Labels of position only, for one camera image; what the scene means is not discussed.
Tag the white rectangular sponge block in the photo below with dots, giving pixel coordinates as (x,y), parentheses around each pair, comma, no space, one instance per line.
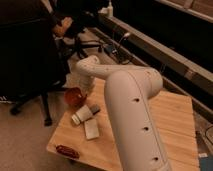
(91,129)

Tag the power strip with cables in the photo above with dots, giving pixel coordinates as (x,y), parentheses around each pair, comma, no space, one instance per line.
(110,50)

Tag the white bottle on ledge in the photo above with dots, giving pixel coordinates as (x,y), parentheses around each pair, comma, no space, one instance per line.
(110,9)

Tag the person's hand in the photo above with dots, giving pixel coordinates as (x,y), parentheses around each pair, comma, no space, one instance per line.
(60,29)

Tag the black office chair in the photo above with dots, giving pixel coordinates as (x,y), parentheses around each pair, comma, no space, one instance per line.
(30,64)

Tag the red ceramic bowl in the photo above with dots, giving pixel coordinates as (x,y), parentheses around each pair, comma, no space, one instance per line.
(74,97)

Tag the dark red oblong object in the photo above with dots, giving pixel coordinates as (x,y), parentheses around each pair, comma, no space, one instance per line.
(67,151)

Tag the white cup on side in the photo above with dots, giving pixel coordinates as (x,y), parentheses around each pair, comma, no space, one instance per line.
(82,115)

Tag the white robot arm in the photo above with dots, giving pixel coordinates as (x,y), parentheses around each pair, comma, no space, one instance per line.
(127,91)

